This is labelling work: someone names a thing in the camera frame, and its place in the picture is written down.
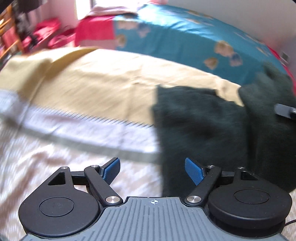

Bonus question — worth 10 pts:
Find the wooden shelf with clutter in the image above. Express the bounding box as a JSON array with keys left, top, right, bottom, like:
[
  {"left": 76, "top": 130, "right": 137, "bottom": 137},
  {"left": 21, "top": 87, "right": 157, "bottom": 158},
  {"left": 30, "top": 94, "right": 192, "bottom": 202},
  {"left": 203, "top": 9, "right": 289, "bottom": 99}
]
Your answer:
[{"left": 1, "top": 1, "right": 34, "bottom": 64}]

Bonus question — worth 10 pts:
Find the small white digital clock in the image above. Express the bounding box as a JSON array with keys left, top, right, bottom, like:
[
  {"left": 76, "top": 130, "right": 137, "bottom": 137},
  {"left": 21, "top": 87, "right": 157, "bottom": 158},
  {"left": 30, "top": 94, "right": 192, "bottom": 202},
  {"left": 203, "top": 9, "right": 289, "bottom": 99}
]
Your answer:
[{"left": 280, "top": 51, "right": 290, "bottom": 65}]

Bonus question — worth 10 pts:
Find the yellow and beige patterned bedsheet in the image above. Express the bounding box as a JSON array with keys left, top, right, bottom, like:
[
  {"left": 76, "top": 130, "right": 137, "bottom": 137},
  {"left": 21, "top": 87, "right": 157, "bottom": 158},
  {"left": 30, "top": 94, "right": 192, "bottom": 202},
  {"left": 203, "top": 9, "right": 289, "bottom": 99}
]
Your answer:
[{"left": 1, "top": 48, "right": 241, "bottom": 240}]

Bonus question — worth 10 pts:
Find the blue floral folded quilt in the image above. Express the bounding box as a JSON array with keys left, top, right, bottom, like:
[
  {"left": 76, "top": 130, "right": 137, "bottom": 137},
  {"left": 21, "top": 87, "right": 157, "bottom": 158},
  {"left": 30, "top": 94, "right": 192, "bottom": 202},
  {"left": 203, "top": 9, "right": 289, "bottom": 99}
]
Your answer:
[{"left": 113, "top": 4, "right": 286, "bottom": 85}]

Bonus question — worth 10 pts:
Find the dark green knit sweater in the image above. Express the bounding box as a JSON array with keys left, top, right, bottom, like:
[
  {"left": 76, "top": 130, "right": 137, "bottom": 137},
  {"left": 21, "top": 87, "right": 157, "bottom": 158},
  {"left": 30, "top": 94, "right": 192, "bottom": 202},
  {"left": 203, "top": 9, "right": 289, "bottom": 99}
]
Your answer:
[{"left": 152, "top": 63, "right": 295, "bottom": 198}]

